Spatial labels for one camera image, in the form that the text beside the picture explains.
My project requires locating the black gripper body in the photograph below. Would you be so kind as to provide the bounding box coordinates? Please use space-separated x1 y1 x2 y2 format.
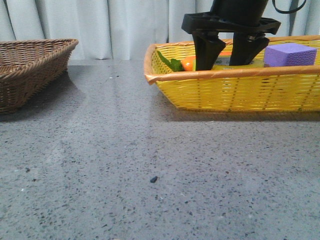
181 0 281 35

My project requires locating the black cable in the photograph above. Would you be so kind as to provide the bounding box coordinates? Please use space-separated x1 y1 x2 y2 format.
271 0 307 14

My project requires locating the orange toy carrot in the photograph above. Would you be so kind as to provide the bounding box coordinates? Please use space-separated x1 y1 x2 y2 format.
157 51 232 72

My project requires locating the white curtain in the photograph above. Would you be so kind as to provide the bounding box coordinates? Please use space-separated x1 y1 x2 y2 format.
0 0 320 61

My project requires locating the yellow tape roll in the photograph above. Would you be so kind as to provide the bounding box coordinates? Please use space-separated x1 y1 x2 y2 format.
212 58 265 71

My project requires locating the small black debris chip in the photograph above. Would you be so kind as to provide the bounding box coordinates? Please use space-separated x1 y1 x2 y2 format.
150 176 158 183

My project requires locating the yellow woven basket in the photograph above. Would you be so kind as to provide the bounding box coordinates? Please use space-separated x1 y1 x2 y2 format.
144 41 320 112

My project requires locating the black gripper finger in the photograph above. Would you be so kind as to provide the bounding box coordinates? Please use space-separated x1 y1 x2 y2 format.
192 31 226 71
229 32 270 66

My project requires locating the brown wicker basket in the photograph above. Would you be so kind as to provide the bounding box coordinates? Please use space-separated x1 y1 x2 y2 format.
0 38 79 114

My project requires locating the purple foam block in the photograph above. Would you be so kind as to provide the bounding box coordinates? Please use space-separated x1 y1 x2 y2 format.
263 43 317 67

